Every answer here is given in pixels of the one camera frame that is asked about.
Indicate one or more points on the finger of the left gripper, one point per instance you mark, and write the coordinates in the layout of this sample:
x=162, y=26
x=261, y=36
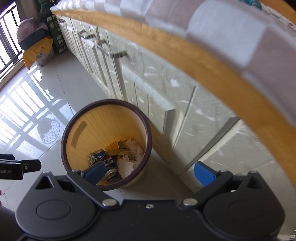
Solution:
x=31, y=165

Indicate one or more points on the round trash bin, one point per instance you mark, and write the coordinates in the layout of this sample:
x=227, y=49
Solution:
x=99, y=125

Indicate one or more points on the blue Pepsi can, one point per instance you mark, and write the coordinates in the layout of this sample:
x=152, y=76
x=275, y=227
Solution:
x=101, y=156

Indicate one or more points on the metal cabinet handle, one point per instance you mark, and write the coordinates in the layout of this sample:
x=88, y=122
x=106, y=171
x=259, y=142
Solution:
x=84, y=35
x=112, y=55

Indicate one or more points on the yellow sack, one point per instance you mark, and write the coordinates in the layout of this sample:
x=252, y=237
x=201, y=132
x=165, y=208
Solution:
x=39, y=53

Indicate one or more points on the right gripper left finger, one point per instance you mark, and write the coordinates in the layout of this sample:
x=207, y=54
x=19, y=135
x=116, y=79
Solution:
x=86, y=181

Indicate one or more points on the green carton box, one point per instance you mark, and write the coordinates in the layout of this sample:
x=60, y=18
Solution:
x=56, y=34

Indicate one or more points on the cream cabinet front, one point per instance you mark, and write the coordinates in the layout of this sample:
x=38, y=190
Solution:
x=188, y=122

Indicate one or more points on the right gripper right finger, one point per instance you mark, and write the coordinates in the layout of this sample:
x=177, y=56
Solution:
x=212, y=181

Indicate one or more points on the checkered brown white cloth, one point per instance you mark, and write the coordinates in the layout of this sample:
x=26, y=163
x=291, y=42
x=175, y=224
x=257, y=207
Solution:
x=259, y=41

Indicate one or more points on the pink plush cushion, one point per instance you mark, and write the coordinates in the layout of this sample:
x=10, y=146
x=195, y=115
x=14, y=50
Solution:
x=30, y=31

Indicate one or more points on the white plastic bag red print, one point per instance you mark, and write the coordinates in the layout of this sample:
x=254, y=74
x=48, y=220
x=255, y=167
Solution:
x=135, y=148

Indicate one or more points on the teal crumpled wrapper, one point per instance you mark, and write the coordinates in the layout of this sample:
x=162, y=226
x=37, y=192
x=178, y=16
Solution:
x=255, y=3

